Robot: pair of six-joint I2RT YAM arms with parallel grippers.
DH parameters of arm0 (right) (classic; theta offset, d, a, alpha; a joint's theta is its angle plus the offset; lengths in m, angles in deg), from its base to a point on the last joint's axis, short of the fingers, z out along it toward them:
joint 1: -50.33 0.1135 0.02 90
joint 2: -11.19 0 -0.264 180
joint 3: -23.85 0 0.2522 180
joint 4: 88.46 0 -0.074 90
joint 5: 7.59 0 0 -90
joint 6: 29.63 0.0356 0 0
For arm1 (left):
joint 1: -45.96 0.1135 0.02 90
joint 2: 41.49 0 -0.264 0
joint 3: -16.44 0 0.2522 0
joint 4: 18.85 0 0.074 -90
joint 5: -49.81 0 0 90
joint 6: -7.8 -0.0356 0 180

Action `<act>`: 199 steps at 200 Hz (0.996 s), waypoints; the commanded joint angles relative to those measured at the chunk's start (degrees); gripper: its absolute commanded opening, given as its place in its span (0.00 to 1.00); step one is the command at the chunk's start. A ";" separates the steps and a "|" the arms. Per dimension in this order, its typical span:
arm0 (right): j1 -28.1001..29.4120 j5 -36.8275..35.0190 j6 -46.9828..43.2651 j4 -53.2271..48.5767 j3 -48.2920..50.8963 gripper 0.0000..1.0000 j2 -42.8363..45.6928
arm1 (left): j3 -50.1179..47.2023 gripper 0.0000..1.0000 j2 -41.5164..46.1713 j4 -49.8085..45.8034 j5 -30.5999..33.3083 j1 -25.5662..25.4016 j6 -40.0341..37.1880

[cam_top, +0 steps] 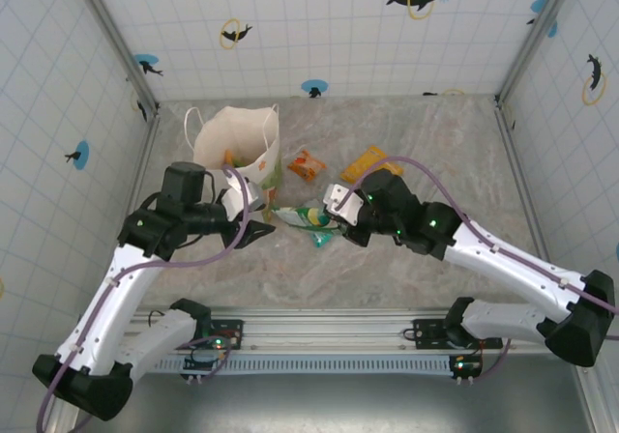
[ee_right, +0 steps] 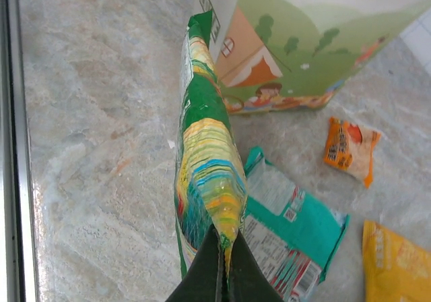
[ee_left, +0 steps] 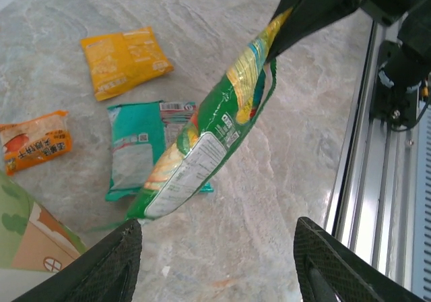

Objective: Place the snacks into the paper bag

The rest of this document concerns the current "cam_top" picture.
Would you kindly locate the green snack bag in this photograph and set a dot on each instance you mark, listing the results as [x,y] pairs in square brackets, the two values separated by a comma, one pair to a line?
[302,216]

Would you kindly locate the yellow snack packet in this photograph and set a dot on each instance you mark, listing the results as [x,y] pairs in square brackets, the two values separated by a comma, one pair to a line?
[360,167]

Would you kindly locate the small orange snack packet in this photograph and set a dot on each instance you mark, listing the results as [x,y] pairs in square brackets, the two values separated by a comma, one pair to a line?
[306,166]

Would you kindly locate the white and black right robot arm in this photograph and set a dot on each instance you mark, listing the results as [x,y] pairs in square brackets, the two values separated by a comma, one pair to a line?
[508,264]

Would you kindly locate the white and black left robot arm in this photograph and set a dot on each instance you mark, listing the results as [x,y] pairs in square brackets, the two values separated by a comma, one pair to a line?
[111,307]

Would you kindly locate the grey metal front panel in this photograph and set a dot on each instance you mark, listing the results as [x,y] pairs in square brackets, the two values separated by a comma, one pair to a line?
[338,404]

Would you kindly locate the aluminium table side rail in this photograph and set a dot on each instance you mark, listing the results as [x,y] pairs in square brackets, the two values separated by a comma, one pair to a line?
[140,162]
[524,186]

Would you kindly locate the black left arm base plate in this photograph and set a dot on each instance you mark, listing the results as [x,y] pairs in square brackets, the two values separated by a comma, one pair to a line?
[234,329]

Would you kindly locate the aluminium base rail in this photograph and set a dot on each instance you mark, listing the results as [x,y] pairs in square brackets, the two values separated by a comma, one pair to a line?
[329,329]

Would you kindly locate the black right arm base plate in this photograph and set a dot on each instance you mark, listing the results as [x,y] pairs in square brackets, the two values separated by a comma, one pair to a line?
[428,331]

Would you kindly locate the aluminium frame post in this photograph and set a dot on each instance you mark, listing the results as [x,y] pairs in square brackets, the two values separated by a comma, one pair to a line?
[537,37]
[116,37]

